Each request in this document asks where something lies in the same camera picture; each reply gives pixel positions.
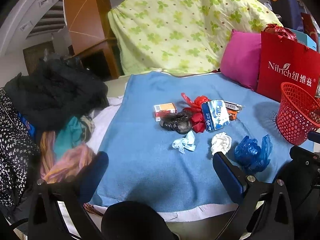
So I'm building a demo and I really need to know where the orange plastic wrapper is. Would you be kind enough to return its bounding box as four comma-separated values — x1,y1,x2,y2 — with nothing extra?
227,108,238,121

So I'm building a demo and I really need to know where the red Nilrich paper bag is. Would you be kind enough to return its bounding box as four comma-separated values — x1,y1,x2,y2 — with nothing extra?
256,31,319,102

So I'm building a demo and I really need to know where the orange white medicine box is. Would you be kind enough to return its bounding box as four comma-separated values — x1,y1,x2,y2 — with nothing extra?
153,102,177,122

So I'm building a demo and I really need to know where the light blue paper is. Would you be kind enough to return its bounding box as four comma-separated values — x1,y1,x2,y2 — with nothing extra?
171,131,196,154

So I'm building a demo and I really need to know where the blue towel blanket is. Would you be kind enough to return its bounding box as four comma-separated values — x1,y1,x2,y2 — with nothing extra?
89,70,316,208

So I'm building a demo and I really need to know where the blue white tissue pack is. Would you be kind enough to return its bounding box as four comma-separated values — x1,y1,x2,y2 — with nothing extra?
201,100,230,132

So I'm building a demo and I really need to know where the shiny red foil bag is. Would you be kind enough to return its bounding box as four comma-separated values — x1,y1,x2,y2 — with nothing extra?
264,23,298,42

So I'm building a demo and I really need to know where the black fluffy garment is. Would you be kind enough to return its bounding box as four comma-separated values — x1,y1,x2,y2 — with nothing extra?
4,59,108,131

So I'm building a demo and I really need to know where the dark navy bag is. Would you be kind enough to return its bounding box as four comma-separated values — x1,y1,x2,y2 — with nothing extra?
270,0,305,32

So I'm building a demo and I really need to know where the red knotted plastic bag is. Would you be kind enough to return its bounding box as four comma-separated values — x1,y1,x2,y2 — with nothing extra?
181,93,210,111

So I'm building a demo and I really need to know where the silver foil wrapper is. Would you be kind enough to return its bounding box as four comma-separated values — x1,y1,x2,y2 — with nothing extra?
224,101,244,112

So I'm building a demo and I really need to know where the black plastic bag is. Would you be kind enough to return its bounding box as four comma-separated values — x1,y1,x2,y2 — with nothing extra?
159,111,192,134

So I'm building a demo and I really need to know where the magenta pillow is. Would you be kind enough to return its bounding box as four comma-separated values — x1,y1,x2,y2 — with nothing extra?
220,30,261,91

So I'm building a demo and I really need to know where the black white dotted garment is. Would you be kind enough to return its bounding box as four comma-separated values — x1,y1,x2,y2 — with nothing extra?
1,88,40,211

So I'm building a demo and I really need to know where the blue plastic bag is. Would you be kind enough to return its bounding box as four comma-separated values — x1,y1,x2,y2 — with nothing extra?
234,134,273,174

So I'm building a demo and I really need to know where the green clover pattern quilt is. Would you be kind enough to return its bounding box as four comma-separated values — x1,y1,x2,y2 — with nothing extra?
108,0,279,75

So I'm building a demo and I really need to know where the red plastic mesh basket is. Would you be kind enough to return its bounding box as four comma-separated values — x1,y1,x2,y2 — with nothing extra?
276,82,319,146

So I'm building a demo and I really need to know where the light blue box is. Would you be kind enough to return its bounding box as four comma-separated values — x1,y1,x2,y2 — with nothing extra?
290,29,317,51

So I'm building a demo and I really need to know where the white tissue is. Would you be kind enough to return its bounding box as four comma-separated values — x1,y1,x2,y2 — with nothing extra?
210,132,232,155

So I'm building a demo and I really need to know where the pile of colourful clothes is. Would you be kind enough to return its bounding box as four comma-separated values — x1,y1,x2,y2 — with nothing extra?
40,115,95,184

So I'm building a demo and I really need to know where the brown wooden cabinet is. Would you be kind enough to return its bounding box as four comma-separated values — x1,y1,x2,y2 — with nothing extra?
63,0,121,81

